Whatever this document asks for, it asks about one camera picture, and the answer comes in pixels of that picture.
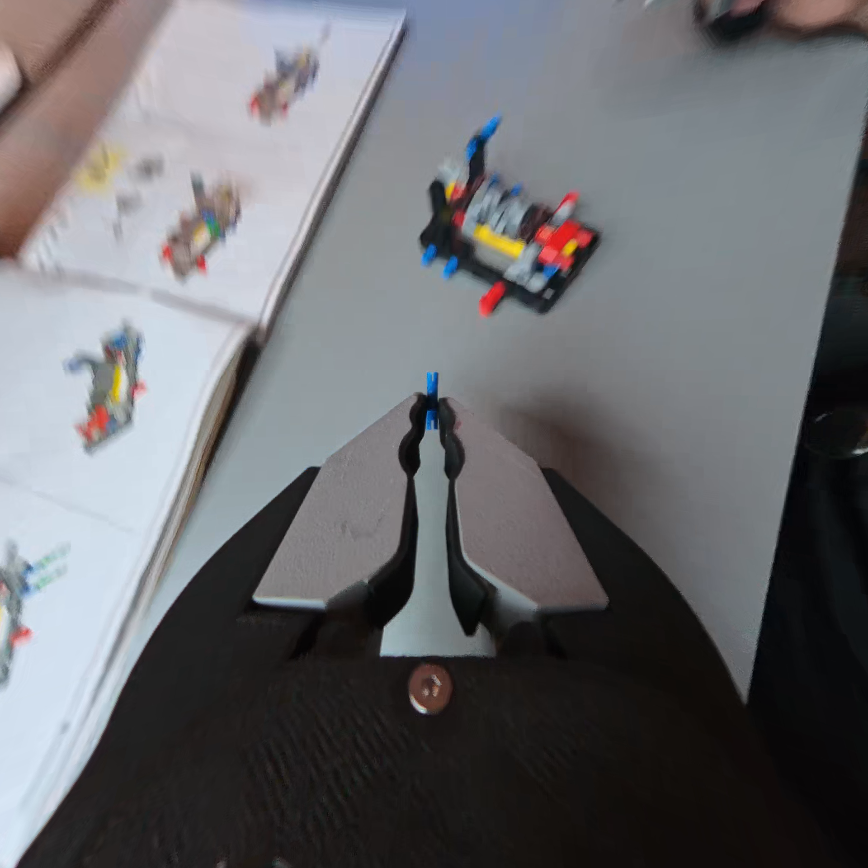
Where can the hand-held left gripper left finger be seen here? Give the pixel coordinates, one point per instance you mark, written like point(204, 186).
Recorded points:
point(339, 529)

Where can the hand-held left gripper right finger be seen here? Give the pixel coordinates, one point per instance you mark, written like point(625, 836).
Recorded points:
point(522, 536)

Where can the blue lego pin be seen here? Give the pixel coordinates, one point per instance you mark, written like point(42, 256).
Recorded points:
point(432, 400)

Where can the black lego frame assembly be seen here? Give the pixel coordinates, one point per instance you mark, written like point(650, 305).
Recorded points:
point(508, 230)

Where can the lego instruction booklet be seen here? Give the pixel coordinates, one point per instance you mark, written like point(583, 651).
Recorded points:
point(169, 305)

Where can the person's right hand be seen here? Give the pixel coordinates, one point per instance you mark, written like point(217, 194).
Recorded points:
point(814, 15)

